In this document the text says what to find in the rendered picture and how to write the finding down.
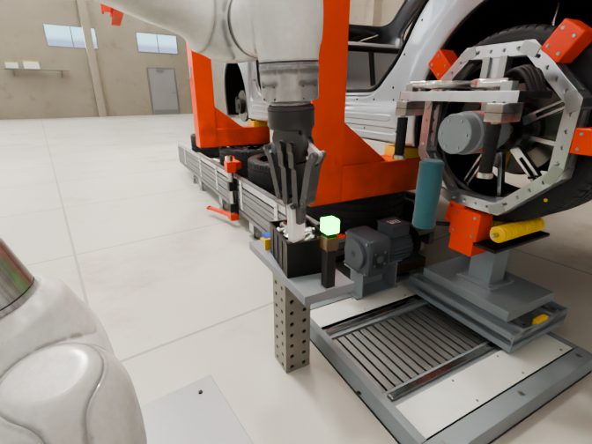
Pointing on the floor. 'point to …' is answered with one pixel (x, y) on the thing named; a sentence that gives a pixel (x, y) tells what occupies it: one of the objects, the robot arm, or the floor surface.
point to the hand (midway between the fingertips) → (296, 222)
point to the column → (290, 329)
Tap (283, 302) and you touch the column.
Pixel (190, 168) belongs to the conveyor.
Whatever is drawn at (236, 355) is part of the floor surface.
